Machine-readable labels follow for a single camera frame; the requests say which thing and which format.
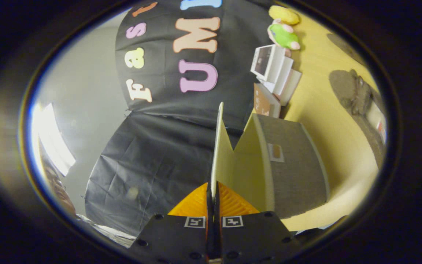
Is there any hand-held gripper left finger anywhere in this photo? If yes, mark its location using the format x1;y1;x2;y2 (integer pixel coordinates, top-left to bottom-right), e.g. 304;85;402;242
129;182;211;264

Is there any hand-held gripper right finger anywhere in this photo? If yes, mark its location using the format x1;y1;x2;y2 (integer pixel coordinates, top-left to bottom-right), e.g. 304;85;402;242
213;182;301;264

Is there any grey fabric storage box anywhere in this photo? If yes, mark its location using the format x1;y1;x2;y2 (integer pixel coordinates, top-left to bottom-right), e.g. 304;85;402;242
211;102;330;220

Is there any brown cover book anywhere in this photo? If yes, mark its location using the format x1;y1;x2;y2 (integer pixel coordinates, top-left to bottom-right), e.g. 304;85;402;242
253;83;281;118

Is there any ceiling light panel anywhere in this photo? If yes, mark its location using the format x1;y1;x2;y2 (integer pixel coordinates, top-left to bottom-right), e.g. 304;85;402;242
32;103;77;177

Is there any white book with photo cover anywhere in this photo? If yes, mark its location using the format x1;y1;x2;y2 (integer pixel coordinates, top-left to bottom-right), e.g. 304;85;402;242
251;45;285;82

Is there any green plush toy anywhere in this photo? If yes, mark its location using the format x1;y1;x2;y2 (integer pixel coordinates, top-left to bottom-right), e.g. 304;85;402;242
267;20;301;51

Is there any yellow plush toy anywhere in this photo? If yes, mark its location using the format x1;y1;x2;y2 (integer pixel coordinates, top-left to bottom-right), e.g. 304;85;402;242
269;5;300;25

